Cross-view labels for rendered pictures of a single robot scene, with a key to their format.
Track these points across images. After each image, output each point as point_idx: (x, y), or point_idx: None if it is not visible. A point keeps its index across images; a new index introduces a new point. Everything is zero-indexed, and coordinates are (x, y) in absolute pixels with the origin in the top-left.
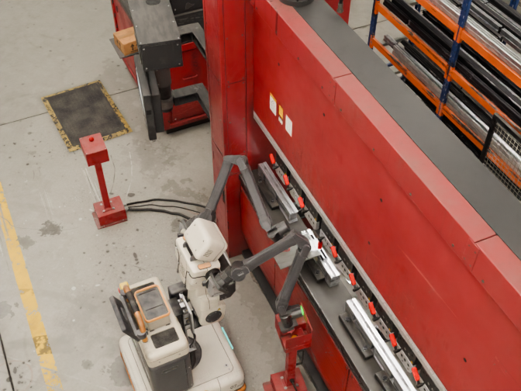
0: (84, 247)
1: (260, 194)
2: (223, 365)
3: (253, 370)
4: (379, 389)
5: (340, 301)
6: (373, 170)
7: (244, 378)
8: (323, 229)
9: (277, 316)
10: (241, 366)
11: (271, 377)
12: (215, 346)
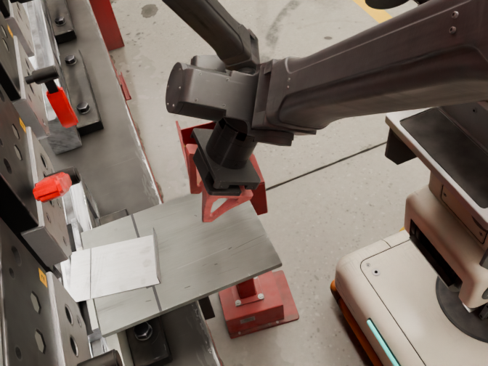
0: None
1: (330, 61)
2: (381, 271)
3: (317, 347)
4: (78, 23)
5: (81, 168)
6: None
7: (335, 329)
8: (9, 64)
9: (260, 178)
10: (344, 356)
11: (280, 298)
12: (410, 316)
